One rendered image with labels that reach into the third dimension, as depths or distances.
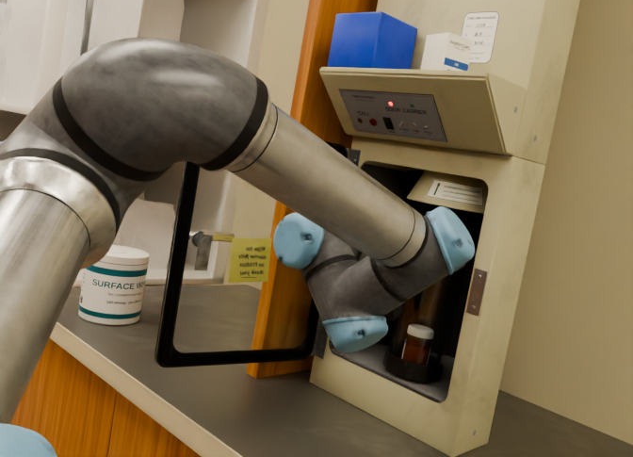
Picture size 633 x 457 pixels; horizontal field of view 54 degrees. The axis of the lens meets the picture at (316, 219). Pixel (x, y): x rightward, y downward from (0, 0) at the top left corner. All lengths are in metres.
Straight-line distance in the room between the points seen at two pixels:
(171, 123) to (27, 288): 0.17
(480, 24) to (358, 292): 0.49
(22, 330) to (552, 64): 0.84
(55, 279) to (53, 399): 1.03
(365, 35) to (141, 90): 0.59
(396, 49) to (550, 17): 0.24
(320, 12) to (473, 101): 0.37
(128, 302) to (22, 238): 0.93
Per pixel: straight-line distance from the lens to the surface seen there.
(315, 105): 1.15
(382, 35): 1.03
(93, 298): 1.40
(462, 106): 0.93
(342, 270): 0.81
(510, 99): 0.94
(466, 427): 1.06
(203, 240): 0.99
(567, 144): 1.41
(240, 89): 0.53
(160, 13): 2.15
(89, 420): 1.35
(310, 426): 1.04
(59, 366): 1.46
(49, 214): 0.50
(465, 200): 1.05
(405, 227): 0.69
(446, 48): 0.96
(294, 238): 0.82
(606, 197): 1.37
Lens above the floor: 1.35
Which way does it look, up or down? 5 degrees down
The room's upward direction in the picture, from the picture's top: 10 degrees clockwise
